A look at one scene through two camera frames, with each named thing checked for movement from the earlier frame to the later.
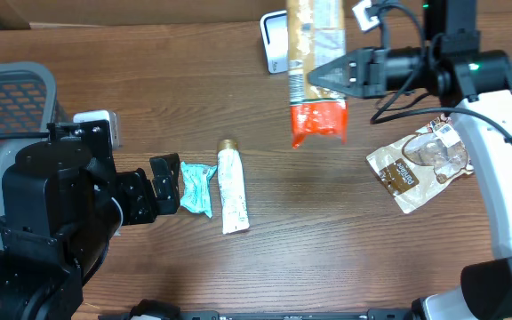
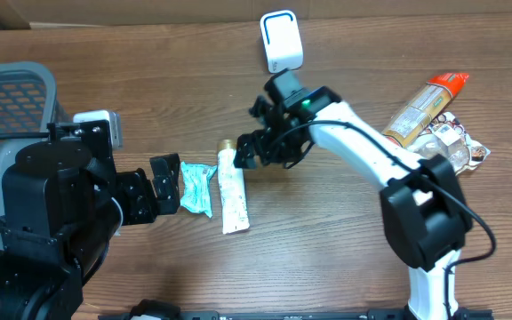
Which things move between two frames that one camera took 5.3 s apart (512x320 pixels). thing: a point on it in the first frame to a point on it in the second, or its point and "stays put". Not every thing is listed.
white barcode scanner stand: (275, 30) stays put
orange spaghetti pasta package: (316, 40) to (415, 118)
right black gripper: (364, 72) to (264, 143)
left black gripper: (136, 196) stays put
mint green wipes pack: (196, 192) stays put
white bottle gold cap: (235, 206) stays put
